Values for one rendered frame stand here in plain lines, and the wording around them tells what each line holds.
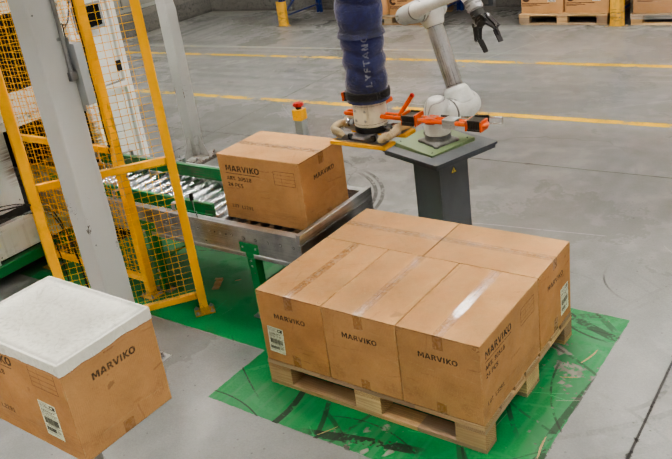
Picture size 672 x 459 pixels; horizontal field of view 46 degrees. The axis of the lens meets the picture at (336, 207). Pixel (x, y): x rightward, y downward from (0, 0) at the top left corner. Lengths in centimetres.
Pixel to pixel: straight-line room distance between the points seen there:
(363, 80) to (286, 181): 78
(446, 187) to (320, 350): 147
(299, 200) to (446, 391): 141
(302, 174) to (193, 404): 131
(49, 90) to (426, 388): 218
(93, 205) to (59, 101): 55
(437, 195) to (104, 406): 258
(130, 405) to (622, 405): 215
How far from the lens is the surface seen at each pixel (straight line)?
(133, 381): 300
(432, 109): 469
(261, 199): 451
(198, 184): 543
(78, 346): 284
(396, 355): 354
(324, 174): 442
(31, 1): 390
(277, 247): 435
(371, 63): 389
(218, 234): 464
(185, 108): 743
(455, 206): 489
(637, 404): 391
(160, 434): 405
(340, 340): 370
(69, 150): 402
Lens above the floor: 239
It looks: 23 degrees down
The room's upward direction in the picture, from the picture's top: 8 degrees counter-clockwise
